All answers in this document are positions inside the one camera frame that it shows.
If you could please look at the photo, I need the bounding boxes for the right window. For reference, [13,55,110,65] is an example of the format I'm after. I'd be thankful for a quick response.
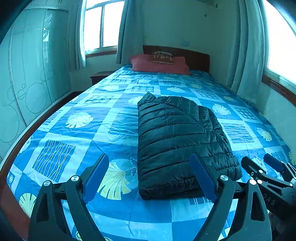
[262,1,295,105]

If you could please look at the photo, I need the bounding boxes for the red pillow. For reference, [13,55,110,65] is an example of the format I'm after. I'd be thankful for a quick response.
[130,54,191,75]

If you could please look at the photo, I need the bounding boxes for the black quilted puffer jacket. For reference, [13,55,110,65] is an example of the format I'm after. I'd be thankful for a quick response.
[137,93,242,200]

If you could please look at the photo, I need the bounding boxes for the dark wooden headboard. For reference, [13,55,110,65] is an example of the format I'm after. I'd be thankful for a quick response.
[143,45,210,73]

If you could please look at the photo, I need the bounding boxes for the red wooden bed frame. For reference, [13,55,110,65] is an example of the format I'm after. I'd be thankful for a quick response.
[1,91,82,240]

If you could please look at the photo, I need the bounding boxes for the left window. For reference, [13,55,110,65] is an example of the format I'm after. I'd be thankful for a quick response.
[84,1,125,55]

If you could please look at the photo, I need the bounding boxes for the white sliding wardrobe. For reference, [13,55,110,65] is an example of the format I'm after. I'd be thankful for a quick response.
[1,6,71,159]

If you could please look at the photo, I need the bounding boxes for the window curtain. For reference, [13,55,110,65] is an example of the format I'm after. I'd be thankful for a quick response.
[226,1,268,104]
[66,0,87,71]
[116,0,144,64]

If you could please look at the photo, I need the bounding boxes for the small brown embroidered cushion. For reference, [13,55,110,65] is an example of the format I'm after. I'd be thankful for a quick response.
[149,51,175,65]

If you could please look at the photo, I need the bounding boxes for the window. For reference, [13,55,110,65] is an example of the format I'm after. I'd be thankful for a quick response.
[84,1,125,55]
[262,1,295,105]

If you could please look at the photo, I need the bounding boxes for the wooden nightstand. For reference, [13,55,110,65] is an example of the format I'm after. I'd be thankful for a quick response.
[90,71,114,85]

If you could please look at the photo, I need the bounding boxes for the blue patterned bedspread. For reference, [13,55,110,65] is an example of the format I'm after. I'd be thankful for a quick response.
[13,65,295,240]

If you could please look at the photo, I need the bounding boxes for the left window right curtain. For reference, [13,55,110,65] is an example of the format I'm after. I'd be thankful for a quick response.
[116,0,144,64]

